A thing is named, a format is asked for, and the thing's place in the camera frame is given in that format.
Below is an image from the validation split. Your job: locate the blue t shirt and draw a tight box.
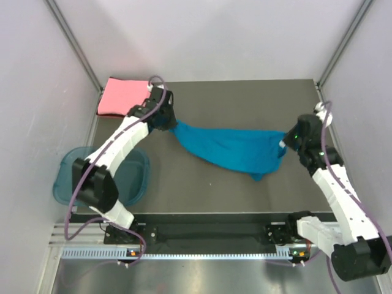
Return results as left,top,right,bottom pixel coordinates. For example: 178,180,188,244
171,121,287,181

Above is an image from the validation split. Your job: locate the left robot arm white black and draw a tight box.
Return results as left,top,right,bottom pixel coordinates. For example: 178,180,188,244
72,86,177,243

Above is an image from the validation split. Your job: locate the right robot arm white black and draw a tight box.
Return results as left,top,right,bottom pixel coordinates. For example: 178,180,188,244
268,112,391,281

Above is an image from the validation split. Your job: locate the pink folded t shirt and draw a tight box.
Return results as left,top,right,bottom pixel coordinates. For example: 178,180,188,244
96,77,149,117

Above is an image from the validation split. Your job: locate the blue translucent plastic bin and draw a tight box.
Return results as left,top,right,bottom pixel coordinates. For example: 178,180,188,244
52,146,150,206

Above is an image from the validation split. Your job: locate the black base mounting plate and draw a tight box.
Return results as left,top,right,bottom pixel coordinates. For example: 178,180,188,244
104,222,310,247

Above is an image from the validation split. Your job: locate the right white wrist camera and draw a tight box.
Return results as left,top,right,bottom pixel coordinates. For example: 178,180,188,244
313,102,333,127

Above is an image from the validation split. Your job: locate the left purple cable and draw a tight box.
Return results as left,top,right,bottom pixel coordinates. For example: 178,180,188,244
62,75,168,267

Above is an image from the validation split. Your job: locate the grey slotted cable duct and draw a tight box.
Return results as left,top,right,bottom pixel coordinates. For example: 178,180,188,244
61,247,310,260

